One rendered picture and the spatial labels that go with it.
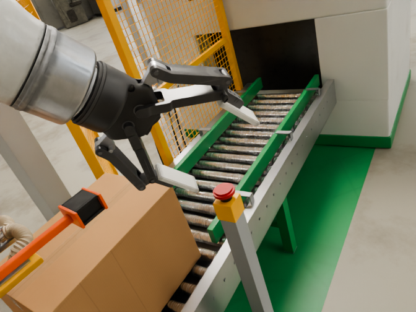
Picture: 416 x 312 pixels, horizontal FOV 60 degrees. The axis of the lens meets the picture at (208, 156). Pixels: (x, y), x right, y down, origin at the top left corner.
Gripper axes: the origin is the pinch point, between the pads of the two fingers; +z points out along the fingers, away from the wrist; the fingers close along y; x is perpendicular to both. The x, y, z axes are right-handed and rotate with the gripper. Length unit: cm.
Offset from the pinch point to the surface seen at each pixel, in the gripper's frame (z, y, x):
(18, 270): -2, 72, -26
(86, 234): 20, 76, -47
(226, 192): 41, 29, -33
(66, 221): 1, 50, -27
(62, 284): 12, 78, -28
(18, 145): 6, 122, -140
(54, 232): -1, 52, -24
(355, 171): 203, 27, -110
